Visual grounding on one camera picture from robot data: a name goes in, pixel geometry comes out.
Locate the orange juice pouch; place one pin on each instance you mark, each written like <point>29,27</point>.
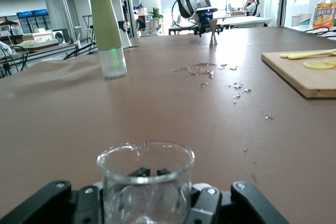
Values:
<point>325,11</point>

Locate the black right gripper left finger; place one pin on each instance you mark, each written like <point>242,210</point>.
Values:
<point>60,203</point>

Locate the green sleeved clear bottle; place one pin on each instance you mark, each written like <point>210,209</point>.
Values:
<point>105,19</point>

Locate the brown table cover sheet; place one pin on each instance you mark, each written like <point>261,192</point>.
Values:
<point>78,116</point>

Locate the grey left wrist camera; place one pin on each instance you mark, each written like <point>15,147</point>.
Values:
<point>206,11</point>

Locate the green potted plant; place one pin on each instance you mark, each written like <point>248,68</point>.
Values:
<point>156,12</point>

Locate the clear glass beaker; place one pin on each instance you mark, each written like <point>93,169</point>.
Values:
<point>118,203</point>

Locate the steel jigger measuring cup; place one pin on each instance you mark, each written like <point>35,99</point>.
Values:
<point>213,39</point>

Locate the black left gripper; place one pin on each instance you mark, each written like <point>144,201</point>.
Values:
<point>204,20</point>

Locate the seated person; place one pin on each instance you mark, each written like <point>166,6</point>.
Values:
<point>252,5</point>

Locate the yellow plastic fork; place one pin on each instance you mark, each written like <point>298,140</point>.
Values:
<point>296,57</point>

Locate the blue topped drinks fridge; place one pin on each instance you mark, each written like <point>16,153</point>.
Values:
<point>34,20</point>

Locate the white office desk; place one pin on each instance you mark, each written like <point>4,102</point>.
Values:
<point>246,20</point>

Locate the wooden cutting board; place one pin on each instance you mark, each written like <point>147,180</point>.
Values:
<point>302,77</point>

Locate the grey metal column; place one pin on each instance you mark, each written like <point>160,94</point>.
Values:
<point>64,6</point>

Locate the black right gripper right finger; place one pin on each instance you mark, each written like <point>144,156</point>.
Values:
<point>210,203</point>

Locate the white paper cup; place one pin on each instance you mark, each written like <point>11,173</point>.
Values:
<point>305,19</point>

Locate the black office chair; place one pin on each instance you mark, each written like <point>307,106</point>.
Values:
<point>259,5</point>

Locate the yellow plastic knife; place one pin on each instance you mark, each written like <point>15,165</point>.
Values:
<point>302,54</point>

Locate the lemon slice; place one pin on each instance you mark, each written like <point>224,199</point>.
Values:
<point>331,62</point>
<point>317,65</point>

